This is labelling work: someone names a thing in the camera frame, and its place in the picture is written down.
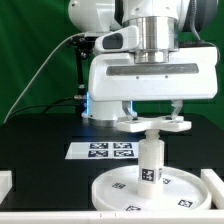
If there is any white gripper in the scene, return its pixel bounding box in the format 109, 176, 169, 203
88, 47, 218, 121

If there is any white cross-shaped table base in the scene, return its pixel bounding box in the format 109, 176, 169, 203
117, 116, 192, 133

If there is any white round table top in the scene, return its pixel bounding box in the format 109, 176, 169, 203
92, 165, 212, 211

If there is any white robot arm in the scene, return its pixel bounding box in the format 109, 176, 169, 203
68, 0, 219, 126

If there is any white marker tag plate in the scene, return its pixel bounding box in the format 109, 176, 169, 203
65, 141, 138, 160

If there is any white right border block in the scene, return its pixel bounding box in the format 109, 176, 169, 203
201, 169, 224, 210

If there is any white border block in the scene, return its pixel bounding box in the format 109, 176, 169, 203
0, 171, 12, 204
201, 169, 224, 210

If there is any white left border block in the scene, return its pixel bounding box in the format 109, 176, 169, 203
0, 171, 12, 204

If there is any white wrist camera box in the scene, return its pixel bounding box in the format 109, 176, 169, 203
94, 25, 140, 54

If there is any black camera stand pole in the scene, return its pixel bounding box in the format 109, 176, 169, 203
75, 48, 87, 113

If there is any black camera on stand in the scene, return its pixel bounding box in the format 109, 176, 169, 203
66, 33, 96, 48

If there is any grey camera cable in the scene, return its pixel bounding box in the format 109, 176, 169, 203
3, 33, 86, 125

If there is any black cable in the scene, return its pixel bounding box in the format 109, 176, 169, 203
6, 97, 84, 122

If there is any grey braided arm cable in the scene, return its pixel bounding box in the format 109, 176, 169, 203
189, 0, 219, 48

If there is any white front border rail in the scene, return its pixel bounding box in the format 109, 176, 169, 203
0, 210, 224, 224

